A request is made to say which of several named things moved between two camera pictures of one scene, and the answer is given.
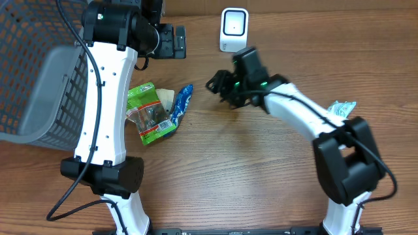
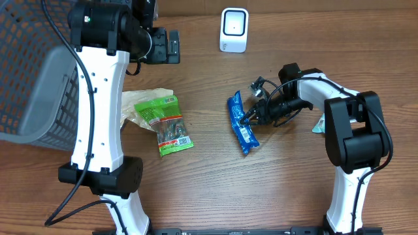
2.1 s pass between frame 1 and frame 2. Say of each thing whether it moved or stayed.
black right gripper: moved
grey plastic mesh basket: stayed
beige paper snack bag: moved
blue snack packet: moved
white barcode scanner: stayed
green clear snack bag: moved
